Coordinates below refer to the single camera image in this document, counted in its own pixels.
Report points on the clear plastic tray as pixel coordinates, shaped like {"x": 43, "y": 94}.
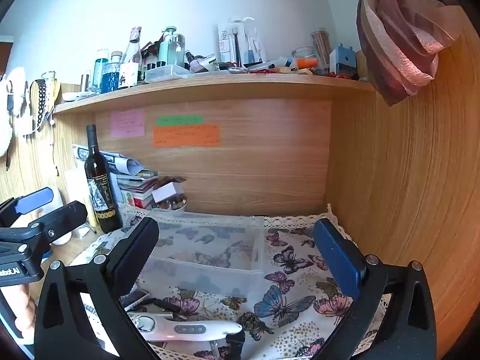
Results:
{"x": 167, "y": 73}

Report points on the stack of books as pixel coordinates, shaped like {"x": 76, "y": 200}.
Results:
{"x": 137, "y": 187}

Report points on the white handheld massager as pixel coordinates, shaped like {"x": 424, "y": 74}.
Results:
{"x": 187, "y": 330}

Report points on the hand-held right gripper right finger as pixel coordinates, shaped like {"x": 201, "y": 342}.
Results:
{"x": 335, "y": 255}

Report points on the small metal cylinder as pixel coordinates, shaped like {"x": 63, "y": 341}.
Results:
{"x": 85, "y": 81}

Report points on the brown curtain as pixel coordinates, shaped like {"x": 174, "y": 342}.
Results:
{"x": 397, "y": 45}

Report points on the wooden shelf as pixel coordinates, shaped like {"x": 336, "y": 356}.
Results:
{"x": 225, "y": 86}

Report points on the grey printed papers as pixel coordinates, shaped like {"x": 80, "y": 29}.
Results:
{"x": 120, "y": 161}

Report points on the blue toothbrush package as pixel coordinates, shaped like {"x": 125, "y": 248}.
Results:
{"x": 255, "y": 43}

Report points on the small white box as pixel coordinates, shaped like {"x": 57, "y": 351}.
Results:
{"x": 165, "y": 193}

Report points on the blue pencil sharpener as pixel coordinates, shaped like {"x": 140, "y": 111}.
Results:
{"x": 343, "y": 62}

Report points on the green sticky note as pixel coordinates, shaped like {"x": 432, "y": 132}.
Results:
{"x": 180, "y": 120}

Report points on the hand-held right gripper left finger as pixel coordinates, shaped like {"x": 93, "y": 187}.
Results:
{"x": 138, "y": 247}

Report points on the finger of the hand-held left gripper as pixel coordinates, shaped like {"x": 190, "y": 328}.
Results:
{"x": 33, "y": 198}
{"x": 62, "y": 217}

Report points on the pink sticky note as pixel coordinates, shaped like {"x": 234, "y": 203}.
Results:
{"x": 127, "y": 123}

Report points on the empty glass jar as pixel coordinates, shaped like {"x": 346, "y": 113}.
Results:
{"x": 303, "y": 53}

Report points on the brown wooden cabinet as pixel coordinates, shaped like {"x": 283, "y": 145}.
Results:
{"x": 4, "y": 56}

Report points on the jar of wooden sticks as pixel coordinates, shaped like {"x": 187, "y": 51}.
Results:
{"x": 321, "y": 48}

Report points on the blue patterned bottle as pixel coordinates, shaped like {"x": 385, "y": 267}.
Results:
{"x": 111, "y": 78}

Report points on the orange capped bottle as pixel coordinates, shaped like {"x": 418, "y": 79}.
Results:
{"x": 305, "y": 63}

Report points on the bowl of beads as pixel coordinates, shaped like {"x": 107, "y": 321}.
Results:
{"x": 170, "y": 205}

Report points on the mint green pump bottle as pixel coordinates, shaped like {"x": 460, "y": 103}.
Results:
{"x": 170, "y": 50}

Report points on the small black object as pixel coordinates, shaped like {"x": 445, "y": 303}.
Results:
{"x": 235, "y": 343}

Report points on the butterfly printed tablecloth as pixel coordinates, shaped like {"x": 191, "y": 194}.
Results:
{"x": 300, "y": 307}

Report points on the person's left hand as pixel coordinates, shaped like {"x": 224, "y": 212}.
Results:
{"x": 26, "y": 307}

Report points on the clear glass labelled bottle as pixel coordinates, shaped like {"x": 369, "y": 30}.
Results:
{"x": 129, "y": 63}

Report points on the orange sticky note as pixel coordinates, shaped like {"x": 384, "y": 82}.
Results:
{"x": 187, "y": 136}

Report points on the dark wine bottle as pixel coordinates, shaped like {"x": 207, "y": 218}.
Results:
{"x": 99, "y": 180}

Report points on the clear plastic storage box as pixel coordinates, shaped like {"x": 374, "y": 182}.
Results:
{"x": 210, "y": 270}

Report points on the teal tall bottle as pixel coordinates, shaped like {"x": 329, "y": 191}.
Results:
{"x": 98, "y": 67}

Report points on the black toothbrush package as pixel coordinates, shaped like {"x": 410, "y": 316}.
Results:
{"x": 230, "y": 41}

